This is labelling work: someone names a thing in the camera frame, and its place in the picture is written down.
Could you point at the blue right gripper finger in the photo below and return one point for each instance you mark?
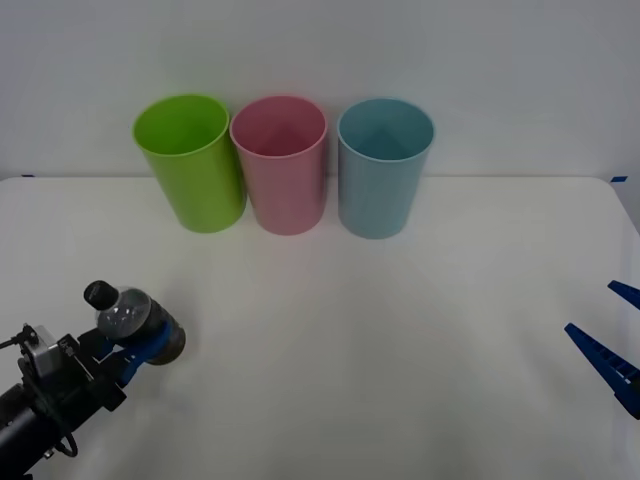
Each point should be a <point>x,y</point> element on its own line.
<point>627,292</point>
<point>612,365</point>

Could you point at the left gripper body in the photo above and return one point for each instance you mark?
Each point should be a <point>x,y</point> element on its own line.
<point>85,385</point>

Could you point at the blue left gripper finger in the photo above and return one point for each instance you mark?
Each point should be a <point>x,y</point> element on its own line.
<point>97,347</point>
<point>145,352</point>

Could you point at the dark bottle with black cap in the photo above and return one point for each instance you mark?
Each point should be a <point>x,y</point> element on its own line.
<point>127,315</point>

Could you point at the green plastic bin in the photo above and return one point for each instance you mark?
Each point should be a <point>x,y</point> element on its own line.
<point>200,190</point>

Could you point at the pink plastic bin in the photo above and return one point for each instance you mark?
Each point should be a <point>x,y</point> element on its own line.
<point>285,195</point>

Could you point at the pale blue plastic bin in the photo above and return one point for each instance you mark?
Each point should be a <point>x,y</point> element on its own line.
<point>375,200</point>

